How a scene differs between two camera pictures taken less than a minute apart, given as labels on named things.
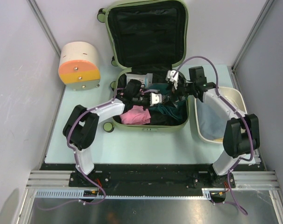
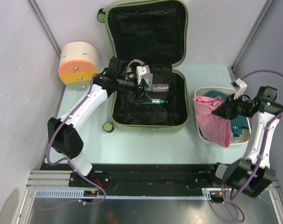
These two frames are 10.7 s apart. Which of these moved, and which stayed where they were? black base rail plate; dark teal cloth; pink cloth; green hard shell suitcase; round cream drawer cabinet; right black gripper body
Moved: pink cloth; right black gripper body; dark teal cloth
Stayed: round cream drawer cabinet; green hard shell suitcase; black base rail plate
